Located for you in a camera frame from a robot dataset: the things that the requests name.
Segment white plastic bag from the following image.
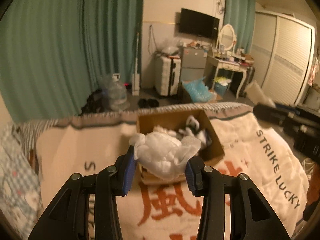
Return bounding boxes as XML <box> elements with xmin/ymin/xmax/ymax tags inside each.
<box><xmin>129</xmin><ymin>132</ymin><xmax>201</xmax><ymax>181</ymax></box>

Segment white socks in box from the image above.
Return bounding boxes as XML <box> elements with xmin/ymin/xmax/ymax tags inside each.
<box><xmin>152</xmin><ymin>114</ymin><xmax>213</xmax><ymax>149</ymax></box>

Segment teal waste basket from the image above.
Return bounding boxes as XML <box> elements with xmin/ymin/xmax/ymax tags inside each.
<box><xmin>213</xmin><ymin>77</ymin><xmax>231</xmax><ymax>97</ymax></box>

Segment white louvered wardrobe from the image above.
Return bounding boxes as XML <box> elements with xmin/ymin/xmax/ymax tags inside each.
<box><xmin>250</xmin><ymin>11</ymin><xmax>315</xmax><ymax>105</ymax></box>

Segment blue plastic bag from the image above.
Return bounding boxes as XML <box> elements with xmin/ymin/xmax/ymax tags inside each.
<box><xmin>181</xmin><ymin>77</ymin><xmax>218</xmax><ymax>103</ymax></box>

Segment white dressing table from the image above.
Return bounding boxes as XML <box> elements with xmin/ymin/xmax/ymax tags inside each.
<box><xmin>203</xmin><ymin>55</ymin><xmax>249</xmax><ymax>99</ymax></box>

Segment black shoes by curtain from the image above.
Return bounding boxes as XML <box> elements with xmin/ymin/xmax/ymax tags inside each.
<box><xmin>79</xmin><ymin>89</ymin><xmax>105</xmax><ymax>116</ymax></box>

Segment clear large water jug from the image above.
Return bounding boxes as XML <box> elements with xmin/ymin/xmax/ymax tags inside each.
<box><xmin>99</xmin><ymin>73</ymin><xmax>130</xmax><ymax>111</ymax></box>

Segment black slipper left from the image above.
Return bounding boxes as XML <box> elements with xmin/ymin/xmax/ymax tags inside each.
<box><xmin>138</xmin><ymin>99</ymin><xmax>149</xmax><ymax>108</ymax></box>

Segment black slipper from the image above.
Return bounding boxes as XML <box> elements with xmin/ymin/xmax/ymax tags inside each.
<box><xmin>147</xmin><ymin>99</ymin><xmax>159</xmax><ymax>108</ymax></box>
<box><xmin>138</xmin><ymin>99</ymin><xmax>149</xmax><ymax>108</ymax></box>

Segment white oval vanity mirror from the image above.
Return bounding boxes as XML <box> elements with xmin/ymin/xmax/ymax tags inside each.
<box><xmin>217</xmin><ymin>24</ymin><xmax>236</xmax><ymax>52</ymax></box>

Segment black slipper right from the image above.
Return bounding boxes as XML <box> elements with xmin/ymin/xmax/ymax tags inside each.
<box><xmin>147</xmin><ymin>99</ymin><xmax>159</xmax><ymax>108</ymax></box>

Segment small grey refrigerator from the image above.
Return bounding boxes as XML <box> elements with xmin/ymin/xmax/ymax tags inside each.
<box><xmin>181</xmin><ymin>47</ymin><xmax>207</xmax><ymax>81</ymax></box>

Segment blue checkered bedding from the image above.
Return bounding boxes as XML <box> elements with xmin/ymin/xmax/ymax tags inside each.
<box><xmin>1</xmin><ymin>123</ymin><xmax>42</xmax><ymax>239</ymax></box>

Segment white flat mop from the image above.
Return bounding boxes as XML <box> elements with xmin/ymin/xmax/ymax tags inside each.
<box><xmin>132</xmin><ymin>33</ymin><xmax>140</xmax><ymax>96</ymax></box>

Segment white ribbed suitcase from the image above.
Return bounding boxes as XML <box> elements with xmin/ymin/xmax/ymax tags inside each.
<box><xmin>154</xmin><ymin>56</ymin><xmax>181</xmax><ymax>96</ymax></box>

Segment green curtain by wardrobe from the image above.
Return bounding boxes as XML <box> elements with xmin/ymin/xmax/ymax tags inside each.
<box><xmin>224</xmin><ymin>0</ymin><xmax>256</xmax><ymax>54</ymax></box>

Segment large green curtain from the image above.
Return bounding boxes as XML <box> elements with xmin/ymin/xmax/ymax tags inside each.
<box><xmin>1</xmin><ymin>0</ymin><xmax>143</xmax><ymax>122</ymax></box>

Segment black wall television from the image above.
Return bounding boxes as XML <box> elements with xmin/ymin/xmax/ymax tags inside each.
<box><xmin>178</xmin><ymin>8</ymin><xmax>220</xmax><ymax>40</ymax></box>

